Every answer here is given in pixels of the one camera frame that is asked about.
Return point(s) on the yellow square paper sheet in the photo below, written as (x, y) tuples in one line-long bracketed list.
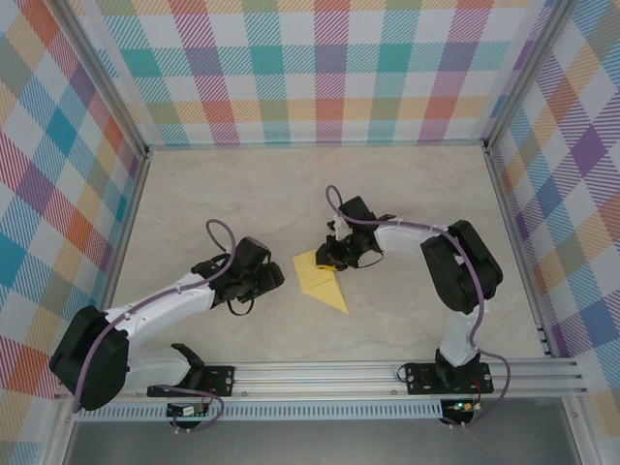
[(322, 290)]

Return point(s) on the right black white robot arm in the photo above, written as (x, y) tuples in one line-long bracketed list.
[(460, 271)]

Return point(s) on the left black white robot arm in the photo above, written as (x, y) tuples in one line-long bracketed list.
[(92, 382)]

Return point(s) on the left small circuit board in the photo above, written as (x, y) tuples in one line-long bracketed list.
[(186, 411)]

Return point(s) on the small circuit board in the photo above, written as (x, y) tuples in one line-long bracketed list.
[(462, 406), (186, 411)]

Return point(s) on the right small circuit board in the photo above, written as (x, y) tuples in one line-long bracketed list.
[(462, 406)]

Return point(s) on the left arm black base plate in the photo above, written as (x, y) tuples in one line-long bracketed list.
[(220, 380)]

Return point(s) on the thin aluminium wall rail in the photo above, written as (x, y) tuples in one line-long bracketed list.
[(315, 144)]

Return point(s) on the long aluminium mounting rail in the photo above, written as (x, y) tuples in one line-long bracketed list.
[(315, 380)]

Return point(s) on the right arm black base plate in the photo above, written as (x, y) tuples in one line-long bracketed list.
[(421, 380)]

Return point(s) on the aluminium side rail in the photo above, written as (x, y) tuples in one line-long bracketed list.
[(129, 218), (510, 218)]

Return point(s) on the aluminium frame post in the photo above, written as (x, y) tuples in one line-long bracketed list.
[(100, 72), (528, 72)]

